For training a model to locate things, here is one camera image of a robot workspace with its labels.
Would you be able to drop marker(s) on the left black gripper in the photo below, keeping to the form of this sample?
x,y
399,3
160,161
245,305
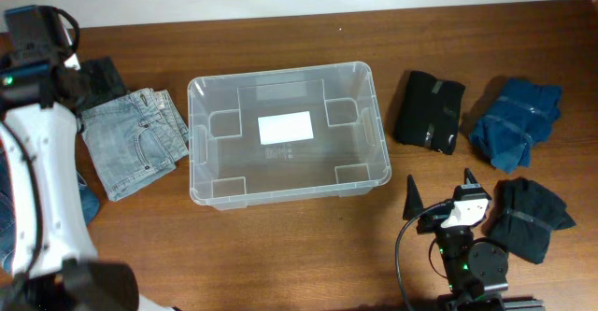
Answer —
x,y
106,79

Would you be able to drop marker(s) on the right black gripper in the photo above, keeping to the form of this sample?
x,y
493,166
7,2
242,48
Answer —
x,y
429,220

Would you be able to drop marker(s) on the light blue jeans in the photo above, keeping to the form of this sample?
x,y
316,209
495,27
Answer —
x,y
134,140

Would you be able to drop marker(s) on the dark blue jeans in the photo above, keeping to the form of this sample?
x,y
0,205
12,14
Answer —
x,y
89,203

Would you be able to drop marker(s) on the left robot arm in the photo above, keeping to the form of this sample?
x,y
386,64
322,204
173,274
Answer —
x,y
55,266

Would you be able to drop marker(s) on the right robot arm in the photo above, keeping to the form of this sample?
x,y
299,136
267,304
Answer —
x,y
474,268

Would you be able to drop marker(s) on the black folded taped shirt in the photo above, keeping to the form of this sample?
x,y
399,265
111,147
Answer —
x,y
430,113

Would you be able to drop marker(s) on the dark grey folded taped shirt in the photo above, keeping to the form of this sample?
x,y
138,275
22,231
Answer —
x,y
526,215

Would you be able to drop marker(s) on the blue folded taped shirt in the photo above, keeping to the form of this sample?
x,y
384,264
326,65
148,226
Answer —
x,y
520,118

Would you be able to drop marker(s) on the clear plastic storage bin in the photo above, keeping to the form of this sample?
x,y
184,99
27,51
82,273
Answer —
x,y
231,169

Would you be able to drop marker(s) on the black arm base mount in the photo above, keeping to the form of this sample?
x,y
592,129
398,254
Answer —
x,y
492,303

